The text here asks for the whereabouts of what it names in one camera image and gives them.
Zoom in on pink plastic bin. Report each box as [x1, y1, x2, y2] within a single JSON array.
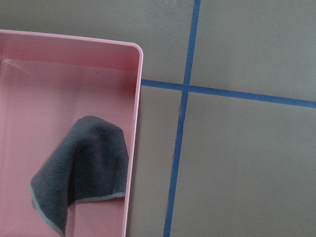
[[0, 30, 143, 237]]

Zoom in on grey microfibre cloth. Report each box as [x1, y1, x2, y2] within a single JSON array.
[[30, 116, 129, 237]]

